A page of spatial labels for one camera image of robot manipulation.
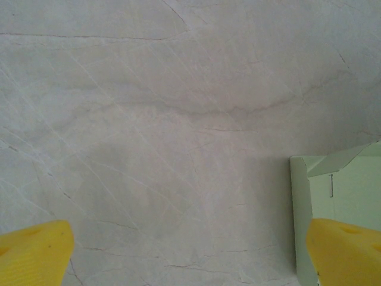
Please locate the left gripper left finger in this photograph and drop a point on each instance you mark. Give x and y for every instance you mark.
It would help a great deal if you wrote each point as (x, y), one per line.
(32, 253)

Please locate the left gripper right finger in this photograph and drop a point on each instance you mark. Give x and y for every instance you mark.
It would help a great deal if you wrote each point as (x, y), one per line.
(348, 256)

